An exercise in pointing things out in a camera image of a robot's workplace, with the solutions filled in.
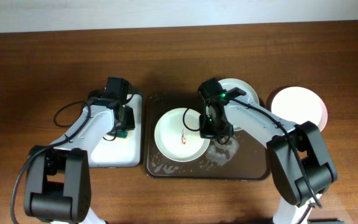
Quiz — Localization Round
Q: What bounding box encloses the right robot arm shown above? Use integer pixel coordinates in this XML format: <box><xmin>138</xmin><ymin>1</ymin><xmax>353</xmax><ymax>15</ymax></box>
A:
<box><xmin>198</xmin><ymin>78</ymin><xmax>337</xmax><ymax>223</ymax></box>

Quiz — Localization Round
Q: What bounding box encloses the green and yellow sponge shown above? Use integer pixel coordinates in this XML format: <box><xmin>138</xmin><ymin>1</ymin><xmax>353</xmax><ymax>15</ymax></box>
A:
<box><xmin>115</xmin><ymin>131</ymin><xmax>129</xmax><ymax>139</ymax></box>

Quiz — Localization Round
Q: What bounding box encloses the white pinkish plate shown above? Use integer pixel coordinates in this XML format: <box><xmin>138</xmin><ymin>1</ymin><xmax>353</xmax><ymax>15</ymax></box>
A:
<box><xmin>269</xmin><ymin>86</ymin><xmax>328</xmax><ymax>131</ymax></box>

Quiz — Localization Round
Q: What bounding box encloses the small soapy water tray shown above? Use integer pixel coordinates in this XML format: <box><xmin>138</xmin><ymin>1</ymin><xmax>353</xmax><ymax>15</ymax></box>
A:
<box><xmin>89</xmin><ymin>90</ymin><xmax>143</xmax><ymax>168</ymax></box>

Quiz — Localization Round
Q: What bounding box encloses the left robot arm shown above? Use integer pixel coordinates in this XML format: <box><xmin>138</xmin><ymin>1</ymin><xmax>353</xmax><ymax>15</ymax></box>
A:
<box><xmin>19</xmin><ymin>77</ymin><xmax>135</xmax><ymax>223</ymax></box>

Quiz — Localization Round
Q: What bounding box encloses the pale green plate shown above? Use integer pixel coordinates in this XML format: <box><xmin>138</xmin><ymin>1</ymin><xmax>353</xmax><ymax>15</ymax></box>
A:
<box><xmin>209</xmin><ymin>78</ymin><xmax>266</xmax><ymax>135</ymax></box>

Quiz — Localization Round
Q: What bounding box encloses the large brown plastic tray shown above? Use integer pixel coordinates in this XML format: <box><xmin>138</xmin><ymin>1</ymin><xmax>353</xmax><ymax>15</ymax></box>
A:
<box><xmin>143</xmin><ymin>93</ymin><xmax>270</xmax><ymax>181</ymax></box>

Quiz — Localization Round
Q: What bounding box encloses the cream plate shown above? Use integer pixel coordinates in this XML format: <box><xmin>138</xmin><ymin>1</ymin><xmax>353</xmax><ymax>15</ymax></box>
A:
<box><xmin>154</xmin><ymin>108</ymin><xmax>210</xmax><ymax>162</ymax></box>

